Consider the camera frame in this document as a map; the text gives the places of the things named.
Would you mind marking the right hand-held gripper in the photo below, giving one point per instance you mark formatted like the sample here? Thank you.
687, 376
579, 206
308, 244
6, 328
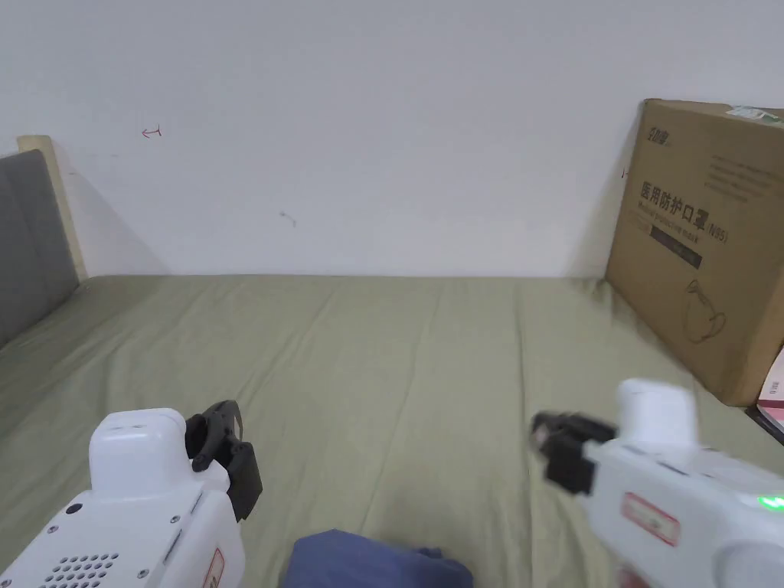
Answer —
686, 490

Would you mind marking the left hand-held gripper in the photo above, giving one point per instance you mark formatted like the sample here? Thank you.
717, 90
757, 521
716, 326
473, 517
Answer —
141, 520

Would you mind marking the person's right hand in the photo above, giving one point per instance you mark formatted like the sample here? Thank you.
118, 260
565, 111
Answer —
628, 579

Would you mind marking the bed with pale green sheet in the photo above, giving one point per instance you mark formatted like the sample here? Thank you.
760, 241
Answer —
380, 367

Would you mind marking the brown cardboard carton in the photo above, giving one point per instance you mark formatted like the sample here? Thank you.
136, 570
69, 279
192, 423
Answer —
704, 294

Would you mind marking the dark blue garment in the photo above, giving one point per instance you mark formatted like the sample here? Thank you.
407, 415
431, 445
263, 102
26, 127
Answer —
367, 563

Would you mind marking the pink and white box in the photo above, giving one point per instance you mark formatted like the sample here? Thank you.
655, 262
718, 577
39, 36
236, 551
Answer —
773, 398

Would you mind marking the grey padded headboard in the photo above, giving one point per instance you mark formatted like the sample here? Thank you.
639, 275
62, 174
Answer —
30, 245

